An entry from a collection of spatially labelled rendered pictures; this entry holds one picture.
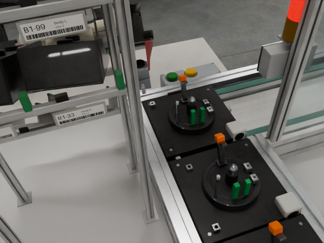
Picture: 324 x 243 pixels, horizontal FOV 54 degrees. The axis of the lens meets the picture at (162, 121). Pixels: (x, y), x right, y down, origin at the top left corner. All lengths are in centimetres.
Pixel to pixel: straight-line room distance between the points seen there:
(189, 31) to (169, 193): 265
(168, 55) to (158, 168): 69
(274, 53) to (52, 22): 49
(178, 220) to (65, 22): 51
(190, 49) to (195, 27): 196
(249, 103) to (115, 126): 46
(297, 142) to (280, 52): 34
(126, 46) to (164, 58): 92
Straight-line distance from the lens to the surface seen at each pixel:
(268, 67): 78
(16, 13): 46
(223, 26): 343
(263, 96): 115
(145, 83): 87
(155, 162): 86
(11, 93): 58
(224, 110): 99
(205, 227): 76
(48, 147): 111
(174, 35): 327
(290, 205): 80
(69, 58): 56
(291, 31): 76
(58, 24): 46
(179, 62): 138
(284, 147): 99
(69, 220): 93
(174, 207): 79
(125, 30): 48
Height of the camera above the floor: 165
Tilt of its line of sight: 45 degrees down
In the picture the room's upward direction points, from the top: 3 degrees counter-clockwise
